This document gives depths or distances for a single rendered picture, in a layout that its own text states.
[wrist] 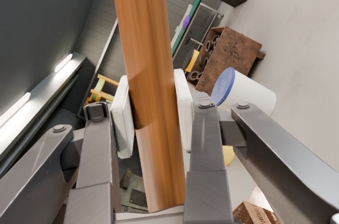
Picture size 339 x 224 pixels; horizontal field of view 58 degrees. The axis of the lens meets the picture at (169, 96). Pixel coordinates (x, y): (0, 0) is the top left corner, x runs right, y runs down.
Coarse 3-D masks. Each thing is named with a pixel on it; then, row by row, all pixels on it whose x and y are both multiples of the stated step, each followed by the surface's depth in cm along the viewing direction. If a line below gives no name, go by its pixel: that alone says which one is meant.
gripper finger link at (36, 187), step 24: (48, 144) 13; (24, 168) 12; (48, 168) 12; (72, 168) 15; (0, 192) 10; (24, 192) 10; (48, 192) 12; (0, 216) 9; (24, 216) 10; (48, 216) 12
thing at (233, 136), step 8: (192, 96) 19; (200, 96) 19; (208, 96) 18; (224, 112) 16; (224, 120) 15; (232, 120) 15; (224, 128) 15; (232, 128) 15; (240, 128) 15; (224, 136) 15; (232, 136) 15; (240, 136) 15; (224, 144) 15; (232, 144) 15; (240, 144) 15
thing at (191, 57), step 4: (192, 48) 577; (188, 52) 597; (192, 52) 564; (196, 52) 569; (188, 56) 583; (192, 56) 561; (196, 56) 565; (188, 60) 568; (192, 60) 562; (184, 64) 587; (188, 64) 564; (192, 64) 564; (184, 68) 574; (188, 68) 571
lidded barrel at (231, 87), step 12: (228, 72) 366; (216, 84) 387; (228, 84) 349; (240, 84) 350; (252, 84) 358; (216, 96) 369; (228, 96) 348; (240, 96) 350; (252, 96) 353; (264, 96) 358; (228, 108) 362; (264, 108) 359
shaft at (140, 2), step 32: (128, 0) 17; (160, 0) 17; (128, 32) 17; (160, 32) 18; (128, 64) 18; (160, 64) 18; (160, 96) 18; (160, 128) 19; (160, 160) 20; (160, 192) 21
